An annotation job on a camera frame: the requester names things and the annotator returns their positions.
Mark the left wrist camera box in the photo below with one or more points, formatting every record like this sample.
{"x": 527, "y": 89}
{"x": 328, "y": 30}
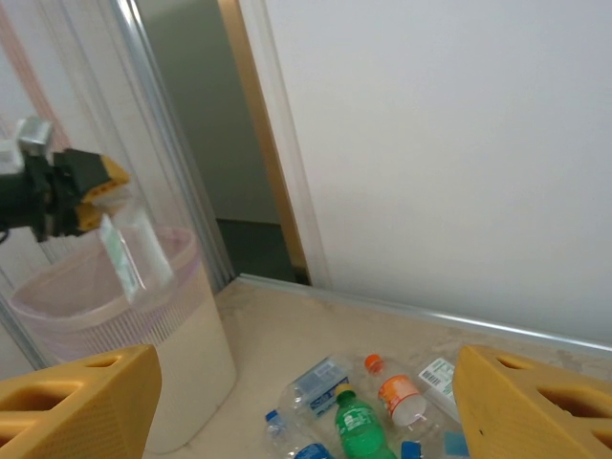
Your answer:
{"x": 33, "y": 136}

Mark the clear bottle orange label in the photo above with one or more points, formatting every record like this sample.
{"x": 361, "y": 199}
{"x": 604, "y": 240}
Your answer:
{"x": 401, "y": 394}

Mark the clear bottle plain blue label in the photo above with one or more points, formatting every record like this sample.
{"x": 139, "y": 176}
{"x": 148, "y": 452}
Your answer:
{"x": 456, "y": 444}

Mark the crushed clear bottle pale label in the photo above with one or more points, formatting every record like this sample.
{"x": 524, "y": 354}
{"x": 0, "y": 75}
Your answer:
{"x": 320, "y": 387}

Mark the clear bottle dark blue label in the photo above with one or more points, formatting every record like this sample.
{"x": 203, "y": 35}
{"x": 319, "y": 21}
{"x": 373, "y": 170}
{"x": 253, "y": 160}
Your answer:
{"x": 311, "y": 452}

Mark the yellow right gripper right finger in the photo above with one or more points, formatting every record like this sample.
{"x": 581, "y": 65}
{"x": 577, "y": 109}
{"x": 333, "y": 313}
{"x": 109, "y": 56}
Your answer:
{"x": 526, "y": 416}

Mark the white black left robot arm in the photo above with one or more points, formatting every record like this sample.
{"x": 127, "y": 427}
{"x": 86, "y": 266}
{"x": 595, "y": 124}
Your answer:
{"x": 9, "y": 205}

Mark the aluminium frame post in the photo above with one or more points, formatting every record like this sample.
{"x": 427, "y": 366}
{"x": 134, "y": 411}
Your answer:
{"x": 172, "y": 143}

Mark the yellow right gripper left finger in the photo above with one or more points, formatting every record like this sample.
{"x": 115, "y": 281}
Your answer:
{"x": 76, "y": 411}

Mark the aluminium table back rail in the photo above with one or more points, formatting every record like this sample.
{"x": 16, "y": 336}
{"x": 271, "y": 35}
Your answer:
{"x": 430, "y": 318}

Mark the translucent purple bin liner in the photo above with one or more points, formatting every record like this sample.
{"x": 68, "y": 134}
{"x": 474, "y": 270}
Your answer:
{"x": 72, "y": 315}

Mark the white green carton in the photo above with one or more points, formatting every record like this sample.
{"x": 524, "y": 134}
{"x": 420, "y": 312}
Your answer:
{"x": 437, "y": 380}

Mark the green soda bottle yellow cap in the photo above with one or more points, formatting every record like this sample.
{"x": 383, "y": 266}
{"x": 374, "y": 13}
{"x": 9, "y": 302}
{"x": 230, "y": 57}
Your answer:
{"x": 358, "y": 430}

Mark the clear bottle green white label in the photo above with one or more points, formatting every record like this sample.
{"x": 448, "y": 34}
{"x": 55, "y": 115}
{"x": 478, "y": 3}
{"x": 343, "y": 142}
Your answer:
{"x": 129, "y": 258}

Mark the wooden door frame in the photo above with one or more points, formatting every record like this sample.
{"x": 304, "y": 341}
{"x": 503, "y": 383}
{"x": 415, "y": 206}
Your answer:
{"x": 265, "y": 143}

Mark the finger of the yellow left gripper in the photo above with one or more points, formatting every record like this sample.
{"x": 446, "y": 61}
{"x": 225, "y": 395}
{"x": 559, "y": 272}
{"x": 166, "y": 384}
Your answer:
{"x": 91, "y": 217}
{"x": 112, "y": 177}

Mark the beige slotted plastic bin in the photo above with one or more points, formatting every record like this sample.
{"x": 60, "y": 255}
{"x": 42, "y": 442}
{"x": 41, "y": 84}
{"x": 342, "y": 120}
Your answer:
{"x": 201, "y": 363}

